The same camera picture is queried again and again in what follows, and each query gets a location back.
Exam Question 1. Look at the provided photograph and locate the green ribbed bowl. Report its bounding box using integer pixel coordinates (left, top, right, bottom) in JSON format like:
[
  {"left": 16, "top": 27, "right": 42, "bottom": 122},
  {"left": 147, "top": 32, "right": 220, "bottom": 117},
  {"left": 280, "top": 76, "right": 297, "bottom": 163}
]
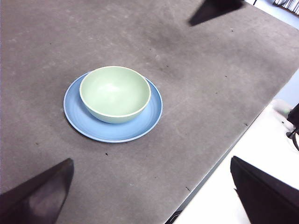
[{"left": 79, "top": 66, "right": 152, "bottom": 124}]

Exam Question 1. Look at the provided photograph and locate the grey striped object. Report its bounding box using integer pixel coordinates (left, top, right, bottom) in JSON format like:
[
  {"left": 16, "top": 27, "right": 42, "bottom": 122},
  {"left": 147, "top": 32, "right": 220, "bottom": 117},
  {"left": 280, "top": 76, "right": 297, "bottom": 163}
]
[{"left": 272, "top": 0, "right": 299, "bottom": 14}]

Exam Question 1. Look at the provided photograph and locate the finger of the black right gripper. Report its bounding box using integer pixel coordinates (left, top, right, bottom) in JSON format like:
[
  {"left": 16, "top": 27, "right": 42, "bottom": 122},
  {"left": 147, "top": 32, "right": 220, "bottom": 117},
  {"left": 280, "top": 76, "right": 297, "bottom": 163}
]
[{"left": 188, "top": 0, "right": 246, "bottom": 27}]

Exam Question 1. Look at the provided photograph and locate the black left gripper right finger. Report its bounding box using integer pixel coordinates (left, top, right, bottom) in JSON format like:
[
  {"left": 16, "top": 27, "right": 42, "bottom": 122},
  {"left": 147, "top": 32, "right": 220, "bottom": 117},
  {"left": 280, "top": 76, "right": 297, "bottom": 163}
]
[{"left": 230, "top": 156, "right": 299, "bottom": 224}]

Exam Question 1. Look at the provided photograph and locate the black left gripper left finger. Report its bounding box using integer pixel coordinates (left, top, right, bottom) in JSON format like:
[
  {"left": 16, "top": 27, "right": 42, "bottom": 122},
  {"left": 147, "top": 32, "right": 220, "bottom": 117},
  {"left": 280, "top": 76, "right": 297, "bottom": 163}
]
[{"left": 0, "top": 158, "right": 75, "bottom": 224}]

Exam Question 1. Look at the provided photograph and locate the black stand with cable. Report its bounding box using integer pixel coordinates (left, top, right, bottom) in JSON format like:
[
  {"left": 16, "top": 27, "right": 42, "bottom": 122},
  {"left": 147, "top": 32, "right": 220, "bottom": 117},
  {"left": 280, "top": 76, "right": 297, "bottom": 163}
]
[{"left": 286, "top": 109, "right": 299, "bottom": 152}]

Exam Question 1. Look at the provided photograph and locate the blue round plate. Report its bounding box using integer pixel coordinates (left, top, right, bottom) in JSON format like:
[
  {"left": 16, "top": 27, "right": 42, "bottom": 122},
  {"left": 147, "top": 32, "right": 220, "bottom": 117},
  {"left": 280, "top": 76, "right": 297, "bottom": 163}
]
[{"left": 63, "top": 71, "right": 164, "bottom": 143}]

